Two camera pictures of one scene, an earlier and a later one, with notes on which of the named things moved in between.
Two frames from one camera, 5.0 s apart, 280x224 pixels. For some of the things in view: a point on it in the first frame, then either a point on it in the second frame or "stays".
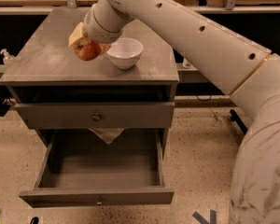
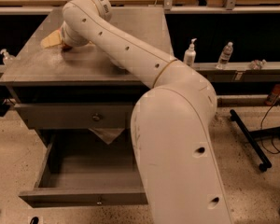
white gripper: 94,32 → 64,35
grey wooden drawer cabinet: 107,127 stays
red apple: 88,51 → 66,48
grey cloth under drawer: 107,134 stays
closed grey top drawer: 71,116 stays
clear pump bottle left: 8,60 stays
